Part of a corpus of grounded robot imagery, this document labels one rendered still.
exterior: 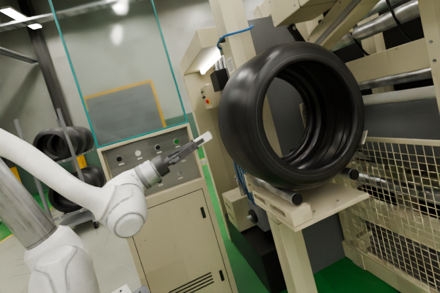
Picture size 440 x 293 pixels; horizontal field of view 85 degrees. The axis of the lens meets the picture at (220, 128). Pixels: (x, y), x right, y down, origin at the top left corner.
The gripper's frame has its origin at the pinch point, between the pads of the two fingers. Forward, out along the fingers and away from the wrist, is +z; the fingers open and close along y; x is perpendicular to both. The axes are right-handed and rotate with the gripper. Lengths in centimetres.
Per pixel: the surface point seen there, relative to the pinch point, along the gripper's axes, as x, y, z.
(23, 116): -282, 1007, -387
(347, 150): 33, -13, 45
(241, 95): -7.6, -9.4, 18.5
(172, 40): -262, 895, 245
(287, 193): 35.0, -7.3, 16.2
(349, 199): 52, -10, 37
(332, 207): 50, -10, 29
